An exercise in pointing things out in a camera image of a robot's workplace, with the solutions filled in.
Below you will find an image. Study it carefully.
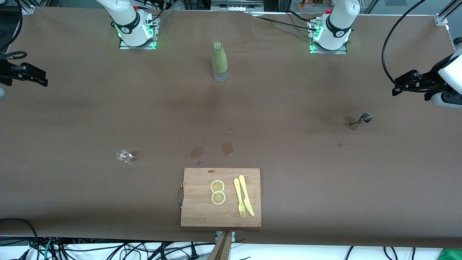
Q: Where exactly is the steel double jigger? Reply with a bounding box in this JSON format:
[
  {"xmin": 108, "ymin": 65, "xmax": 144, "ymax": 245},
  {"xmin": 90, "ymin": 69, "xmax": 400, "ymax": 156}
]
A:
[{"xmin": 349, "ymin": 113, "xmax": 372, "ymax": 131}]

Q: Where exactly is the clear glass beaker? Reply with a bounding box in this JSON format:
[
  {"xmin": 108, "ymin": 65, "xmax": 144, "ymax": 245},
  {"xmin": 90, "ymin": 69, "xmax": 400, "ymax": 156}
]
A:
[{"xmin": 115, "ymin": 149, "xmax": 133, "ymax": 163}]

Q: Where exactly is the brown table cover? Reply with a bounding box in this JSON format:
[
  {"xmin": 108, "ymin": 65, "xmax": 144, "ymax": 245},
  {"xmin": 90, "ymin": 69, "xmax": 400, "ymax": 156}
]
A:
[{"xmin": 0, "ymin": 6, "xmax": 462, "ymax": 249}]

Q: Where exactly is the green cloth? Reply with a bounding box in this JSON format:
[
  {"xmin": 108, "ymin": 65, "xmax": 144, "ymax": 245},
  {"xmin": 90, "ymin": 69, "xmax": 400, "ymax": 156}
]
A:
[{"xmin": 437, "ymin": 248, "xmax": 462, "ymax": 260}]

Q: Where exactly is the green sleeved glass bottle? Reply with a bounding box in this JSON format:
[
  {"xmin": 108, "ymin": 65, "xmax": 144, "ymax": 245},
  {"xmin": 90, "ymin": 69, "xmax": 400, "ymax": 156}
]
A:
[{"xmin": 212, "ymin": 42, "xmax": 228, "ymax": 82}]

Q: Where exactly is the yellow plastic knife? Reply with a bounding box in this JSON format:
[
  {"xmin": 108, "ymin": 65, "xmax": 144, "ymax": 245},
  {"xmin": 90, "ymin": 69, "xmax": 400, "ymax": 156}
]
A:
[{"xmin": 239, "ymin": 175, "xmax": 255, "ymax": 217}]

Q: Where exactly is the yellow plastic fork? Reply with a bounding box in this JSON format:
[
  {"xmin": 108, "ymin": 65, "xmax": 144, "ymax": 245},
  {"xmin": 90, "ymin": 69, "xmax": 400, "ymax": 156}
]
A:
[{"xmin": 234, "ymin": 178, "xmax": 246, "ymax": 218}]

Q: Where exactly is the wooden cutting board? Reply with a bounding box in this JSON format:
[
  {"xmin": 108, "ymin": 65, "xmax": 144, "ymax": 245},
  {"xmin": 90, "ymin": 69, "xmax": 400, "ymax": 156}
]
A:
[{"xmin": 177, "ymin": 168, "xmax": 262, "ymax": 228}]

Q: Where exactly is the aluminium frame post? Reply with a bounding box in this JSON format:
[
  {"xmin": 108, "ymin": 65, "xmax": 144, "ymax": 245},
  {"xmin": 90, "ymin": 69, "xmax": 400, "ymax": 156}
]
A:
[
  {"xmin": 14, "ymin": 0, "xmax": 35, "ymax": 15},
  {"xmin": 435, "ymin": 0, "xmax": 462, "ymax": 26}
]

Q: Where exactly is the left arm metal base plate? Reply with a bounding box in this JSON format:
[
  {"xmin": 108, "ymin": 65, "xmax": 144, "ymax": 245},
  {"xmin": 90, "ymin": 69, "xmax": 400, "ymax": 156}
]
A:
[{"xmin": 310, "ymin": 18, "xmax": 348, "ymax": 55}]

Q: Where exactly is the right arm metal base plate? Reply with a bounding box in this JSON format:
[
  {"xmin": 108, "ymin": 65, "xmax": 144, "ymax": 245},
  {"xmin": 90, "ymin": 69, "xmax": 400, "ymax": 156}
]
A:
[{"xmin": 119, "ymin": 14, "xmax": 158, "ymax": 50}]

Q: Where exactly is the short black base cable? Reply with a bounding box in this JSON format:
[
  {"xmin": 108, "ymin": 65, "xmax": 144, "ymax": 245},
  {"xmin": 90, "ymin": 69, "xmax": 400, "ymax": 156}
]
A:
[{"xmin": 287, "ymin": 10, "xmax": 318, "ymax": 24}]

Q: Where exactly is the long black base cable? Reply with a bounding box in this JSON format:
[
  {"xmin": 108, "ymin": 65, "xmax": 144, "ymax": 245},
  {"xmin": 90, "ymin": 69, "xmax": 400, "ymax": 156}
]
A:
[{"xmin": 249, "ymin": 14, "xmax": 314, "ymax": 33}]

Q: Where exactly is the thick black looped cable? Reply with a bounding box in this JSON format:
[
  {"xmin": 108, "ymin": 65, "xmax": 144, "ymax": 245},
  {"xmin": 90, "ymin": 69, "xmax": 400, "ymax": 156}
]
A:
[{"xmin": 0, "ymin": 218, "xmax": 39, "ymax": 253}]

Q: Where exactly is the grey network switch box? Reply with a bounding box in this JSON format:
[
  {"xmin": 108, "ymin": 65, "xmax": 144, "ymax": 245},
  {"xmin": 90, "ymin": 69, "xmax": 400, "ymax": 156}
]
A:
[{"xmin": 210, "ymin": 0, "xmax": 265, "ymax": 12}]

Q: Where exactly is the wooden post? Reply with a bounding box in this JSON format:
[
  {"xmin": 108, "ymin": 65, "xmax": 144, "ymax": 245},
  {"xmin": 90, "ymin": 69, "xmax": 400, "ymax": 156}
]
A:
[{"xmin": 209, "ymin": 231, "xmax": 232, "ymax": 260}]

